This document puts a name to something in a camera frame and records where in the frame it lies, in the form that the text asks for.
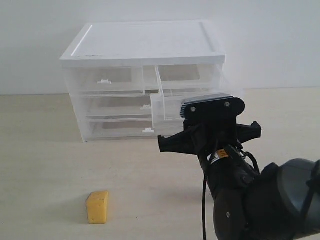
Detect yellow cheese wedge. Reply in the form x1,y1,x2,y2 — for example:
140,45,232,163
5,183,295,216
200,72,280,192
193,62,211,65
85,191,109,225

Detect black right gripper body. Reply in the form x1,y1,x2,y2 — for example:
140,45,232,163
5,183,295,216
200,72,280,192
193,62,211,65
182,119,239,156

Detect white plastic drawer cabinet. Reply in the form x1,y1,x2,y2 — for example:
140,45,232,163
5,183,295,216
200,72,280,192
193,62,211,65
60,20,226,142

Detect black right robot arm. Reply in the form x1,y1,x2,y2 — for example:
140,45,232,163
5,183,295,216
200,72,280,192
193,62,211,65
158,122,320,240

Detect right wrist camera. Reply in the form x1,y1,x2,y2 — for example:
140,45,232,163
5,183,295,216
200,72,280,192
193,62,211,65
180,93,245,123

